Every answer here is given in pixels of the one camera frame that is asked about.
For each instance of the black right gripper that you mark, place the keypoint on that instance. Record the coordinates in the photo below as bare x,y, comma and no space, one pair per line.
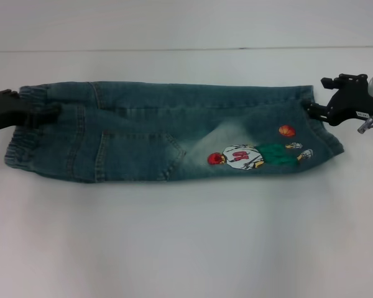
349,105

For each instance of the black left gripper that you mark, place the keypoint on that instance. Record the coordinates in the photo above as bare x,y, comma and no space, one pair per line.
1,115

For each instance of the blue denim shorts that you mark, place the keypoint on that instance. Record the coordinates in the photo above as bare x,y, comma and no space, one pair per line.
149,139

